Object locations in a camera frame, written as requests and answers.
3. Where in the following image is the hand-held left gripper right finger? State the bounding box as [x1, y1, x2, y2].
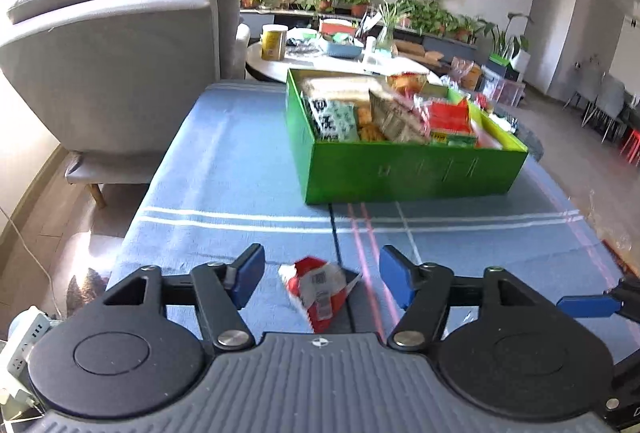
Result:
[378, 244, 563, 355]

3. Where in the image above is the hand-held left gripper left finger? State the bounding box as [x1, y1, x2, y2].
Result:
[102, 243, 266, 354]

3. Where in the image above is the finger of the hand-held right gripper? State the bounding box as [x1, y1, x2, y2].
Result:
[556, 277, 640, 320]

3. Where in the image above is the small red white packet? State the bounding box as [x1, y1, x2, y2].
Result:
[277, 255, 364, 335]

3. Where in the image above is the green cardboard box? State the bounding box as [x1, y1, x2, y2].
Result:
[285, 67, 530, 206]

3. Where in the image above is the orange chips packet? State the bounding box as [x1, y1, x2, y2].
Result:
[357, 107, 387, 142]

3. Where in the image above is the brown snack packet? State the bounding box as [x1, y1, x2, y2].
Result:
[369, 89, 432, 144]

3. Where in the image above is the red green snack packet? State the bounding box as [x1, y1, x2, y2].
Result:
[429, 99, 477, 148]

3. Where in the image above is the pale green snack packet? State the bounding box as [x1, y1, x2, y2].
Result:
[306, 97, 360, 144]

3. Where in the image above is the red yellow snack packet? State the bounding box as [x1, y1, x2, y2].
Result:
[387, 72, 428, 94]

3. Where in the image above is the pale beige snack packet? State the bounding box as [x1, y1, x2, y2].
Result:
[299, 77, 387, 101]

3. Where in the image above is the red stool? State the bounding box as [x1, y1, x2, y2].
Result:
[619, 128, 640, 164]

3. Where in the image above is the dark marble round table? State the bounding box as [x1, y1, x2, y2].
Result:
[492, 108, 546, 162]

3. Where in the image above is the grey dining chair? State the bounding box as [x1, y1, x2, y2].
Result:
[564, 63, 609, 114]
[582, 75, 632, 144]

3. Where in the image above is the white round table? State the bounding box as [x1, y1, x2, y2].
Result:
[245, 40, 431, 86]

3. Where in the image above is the clear storage box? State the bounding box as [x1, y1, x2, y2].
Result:
[480, 73, 526, 106]

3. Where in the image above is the open cardboard box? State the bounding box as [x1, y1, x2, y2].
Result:
[392, 39, 444, 64]

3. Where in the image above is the blue basket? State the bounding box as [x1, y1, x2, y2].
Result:
[318, 35, 364, 60]

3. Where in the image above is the glass vase with plant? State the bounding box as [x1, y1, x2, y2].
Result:
[372, 0, 417, 53]

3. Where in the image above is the yellow canister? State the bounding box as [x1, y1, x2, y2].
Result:
[261, 24, 290, 62]

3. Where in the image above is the green black box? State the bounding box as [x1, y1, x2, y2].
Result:
[487, 54, 521, 82]

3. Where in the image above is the white power strip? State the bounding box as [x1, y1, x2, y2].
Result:
[0, 305, 62, 415]

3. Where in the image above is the grey armchair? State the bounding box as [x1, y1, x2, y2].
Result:
[0, 0, 251, 210]

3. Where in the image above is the white planter with tall plant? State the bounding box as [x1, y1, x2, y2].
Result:
[482, 11, 532, 72]

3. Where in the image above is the orange box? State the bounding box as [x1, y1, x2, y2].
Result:
[320, 19, 359, 38]

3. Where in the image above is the grey television cabinet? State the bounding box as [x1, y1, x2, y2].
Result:
[239, 5, 481, 46]

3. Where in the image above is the white cable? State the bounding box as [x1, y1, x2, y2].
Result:
[0, 208, 64, 320]

